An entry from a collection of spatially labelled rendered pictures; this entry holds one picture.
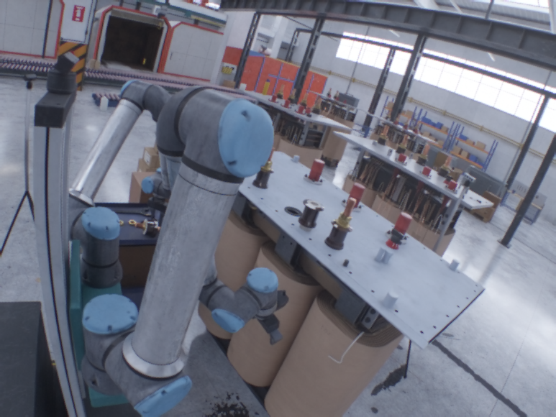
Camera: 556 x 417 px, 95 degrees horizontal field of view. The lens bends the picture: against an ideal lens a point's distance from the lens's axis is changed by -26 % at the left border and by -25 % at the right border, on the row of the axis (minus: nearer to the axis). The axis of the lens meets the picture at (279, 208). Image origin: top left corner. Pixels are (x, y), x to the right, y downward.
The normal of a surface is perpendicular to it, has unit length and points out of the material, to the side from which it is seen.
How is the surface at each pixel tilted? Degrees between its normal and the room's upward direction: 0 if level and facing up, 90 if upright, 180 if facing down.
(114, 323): 5
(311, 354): 90
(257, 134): 83
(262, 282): 19
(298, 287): 90
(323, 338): 90
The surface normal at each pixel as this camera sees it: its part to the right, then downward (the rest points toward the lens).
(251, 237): -0.07, 0.38
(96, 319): 0.22, -0.91
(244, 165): 0.81, 0.33
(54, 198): 0.47, 0.48
